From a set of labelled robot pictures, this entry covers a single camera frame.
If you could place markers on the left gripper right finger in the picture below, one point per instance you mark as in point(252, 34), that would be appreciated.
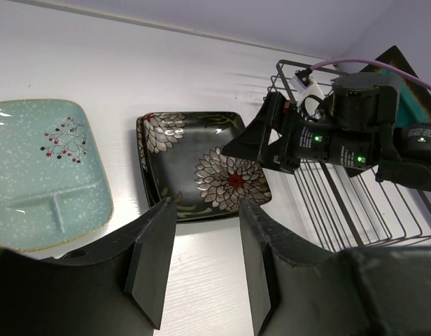
point(264, 239)

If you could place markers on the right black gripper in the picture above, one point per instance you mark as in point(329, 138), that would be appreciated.
point(305, 132)

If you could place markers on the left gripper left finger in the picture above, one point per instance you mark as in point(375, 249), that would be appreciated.
point(119, 281)

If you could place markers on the black floral square plate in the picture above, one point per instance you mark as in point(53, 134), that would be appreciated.
point(149, 183)

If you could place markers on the light green plate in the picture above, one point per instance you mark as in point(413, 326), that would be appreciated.
point(53, 187)

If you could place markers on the dark green square plate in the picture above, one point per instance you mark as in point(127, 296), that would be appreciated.
point(415, 101)

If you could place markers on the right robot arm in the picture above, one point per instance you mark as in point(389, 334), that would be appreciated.
point(354, 128)

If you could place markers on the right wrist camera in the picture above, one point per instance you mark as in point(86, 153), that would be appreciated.
point(305, 85)

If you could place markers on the wire dish rack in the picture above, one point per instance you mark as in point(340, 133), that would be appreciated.
point(322, 203)

